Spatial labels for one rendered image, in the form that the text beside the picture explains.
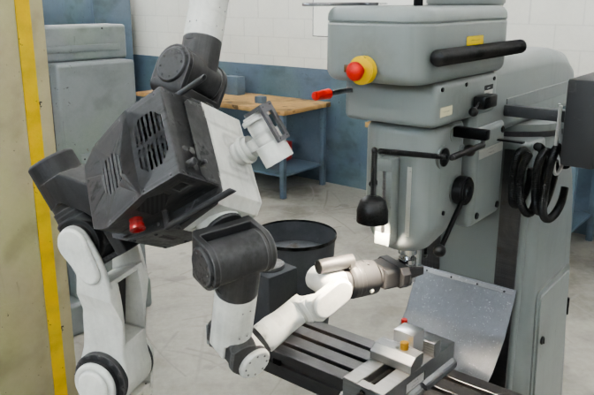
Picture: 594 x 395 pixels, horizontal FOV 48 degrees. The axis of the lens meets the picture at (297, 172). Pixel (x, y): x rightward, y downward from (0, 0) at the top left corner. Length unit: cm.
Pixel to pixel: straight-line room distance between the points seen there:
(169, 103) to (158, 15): 741
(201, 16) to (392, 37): 44
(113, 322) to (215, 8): 77
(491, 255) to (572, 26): 398
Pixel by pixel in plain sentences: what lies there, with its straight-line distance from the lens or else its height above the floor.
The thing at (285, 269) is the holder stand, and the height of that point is 112.
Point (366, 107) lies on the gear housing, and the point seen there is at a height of 166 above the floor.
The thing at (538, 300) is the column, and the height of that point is 104.
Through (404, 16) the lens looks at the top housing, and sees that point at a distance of 138.
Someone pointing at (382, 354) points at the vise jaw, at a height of 102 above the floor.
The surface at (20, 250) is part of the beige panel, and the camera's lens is 298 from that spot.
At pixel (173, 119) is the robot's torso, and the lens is 132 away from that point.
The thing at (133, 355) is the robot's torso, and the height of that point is 107.
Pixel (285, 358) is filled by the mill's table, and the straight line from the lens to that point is 196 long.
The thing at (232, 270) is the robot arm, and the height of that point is 140.
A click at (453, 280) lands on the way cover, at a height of 107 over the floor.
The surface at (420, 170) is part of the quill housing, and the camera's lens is 156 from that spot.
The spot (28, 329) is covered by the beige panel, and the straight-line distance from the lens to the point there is 312.
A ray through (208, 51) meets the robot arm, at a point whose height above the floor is 179.
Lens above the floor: 190
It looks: 15 degrees down
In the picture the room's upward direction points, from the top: straight up
